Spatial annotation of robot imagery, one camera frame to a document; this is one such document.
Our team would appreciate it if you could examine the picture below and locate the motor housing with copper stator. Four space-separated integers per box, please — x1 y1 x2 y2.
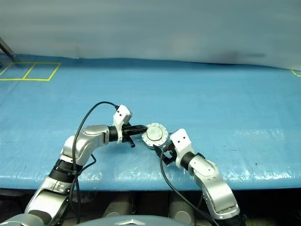
140 135 170 154

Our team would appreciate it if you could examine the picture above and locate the blue table cover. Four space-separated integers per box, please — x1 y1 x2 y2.
0 54 301 192

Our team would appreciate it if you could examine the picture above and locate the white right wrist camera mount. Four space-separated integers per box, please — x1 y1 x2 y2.
169 129 194 169

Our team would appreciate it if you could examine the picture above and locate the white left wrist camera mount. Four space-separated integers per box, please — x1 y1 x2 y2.
112 105 134 144

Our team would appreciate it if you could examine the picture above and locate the grey robot chest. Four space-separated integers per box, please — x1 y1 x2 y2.
77 214 189 226

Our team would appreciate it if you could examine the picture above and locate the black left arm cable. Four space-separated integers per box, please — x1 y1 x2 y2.
69 101 118 224

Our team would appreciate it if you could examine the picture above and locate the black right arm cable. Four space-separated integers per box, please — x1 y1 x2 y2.
159 152 220 226

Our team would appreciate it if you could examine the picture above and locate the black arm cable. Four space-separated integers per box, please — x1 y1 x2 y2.
69 101 118 224
159 152 220 226

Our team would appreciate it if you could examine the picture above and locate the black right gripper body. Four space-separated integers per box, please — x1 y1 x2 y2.
164 144 177 166

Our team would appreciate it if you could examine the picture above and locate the yellow tape double square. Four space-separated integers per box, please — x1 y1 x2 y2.
0 62 61 81

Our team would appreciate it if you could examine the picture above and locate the dark rounded shape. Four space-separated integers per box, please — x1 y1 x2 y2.
167 192 196 223
103 193 135 218

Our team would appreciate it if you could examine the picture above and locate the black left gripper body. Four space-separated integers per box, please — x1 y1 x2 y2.
122 123 136 149

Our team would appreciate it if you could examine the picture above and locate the round silver motor lid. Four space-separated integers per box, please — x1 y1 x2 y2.
142 122 169 148

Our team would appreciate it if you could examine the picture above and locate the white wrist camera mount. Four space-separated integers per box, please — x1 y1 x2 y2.
169 129 194 169
112 105 134 144

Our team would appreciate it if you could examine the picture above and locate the dark metal frame bar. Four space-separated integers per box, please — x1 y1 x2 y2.
0 36 16 60

